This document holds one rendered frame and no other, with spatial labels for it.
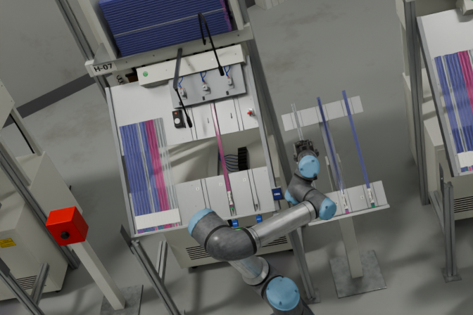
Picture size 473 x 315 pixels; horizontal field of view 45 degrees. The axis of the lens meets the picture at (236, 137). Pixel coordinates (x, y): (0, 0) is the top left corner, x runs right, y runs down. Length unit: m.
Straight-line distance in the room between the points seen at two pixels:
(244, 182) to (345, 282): 0.88
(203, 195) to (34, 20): 3.03
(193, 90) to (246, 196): 0.53
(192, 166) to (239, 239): 1.23
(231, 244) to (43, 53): 3.74
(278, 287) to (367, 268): 1.03
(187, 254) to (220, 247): 1.39
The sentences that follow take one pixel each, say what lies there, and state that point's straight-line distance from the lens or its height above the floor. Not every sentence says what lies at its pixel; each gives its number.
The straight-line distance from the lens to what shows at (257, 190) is 2.55.
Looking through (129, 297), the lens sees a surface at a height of 0.01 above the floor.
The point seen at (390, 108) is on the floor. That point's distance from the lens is 4.11.
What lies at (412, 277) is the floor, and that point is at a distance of 3.12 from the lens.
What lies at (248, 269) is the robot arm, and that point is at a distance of 2.18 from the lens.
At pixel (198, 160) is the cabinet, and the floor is 0.62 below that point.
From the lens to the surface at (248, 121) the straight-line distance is 2.57.
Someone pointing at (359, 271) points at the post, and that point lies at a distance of 3.09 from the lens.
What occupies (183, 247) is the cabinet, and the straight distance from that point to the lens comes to 3.22.
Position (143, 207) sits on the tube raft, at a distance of 2.67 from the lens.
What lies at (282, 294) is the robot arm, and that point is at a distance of 2.19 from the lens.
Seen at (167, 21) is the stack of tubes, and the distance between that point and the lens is 2.50.
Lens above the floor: 2.54
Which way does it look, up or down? 38 degrees down
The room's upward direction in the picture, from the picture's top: 19 degrees counter-clockwise
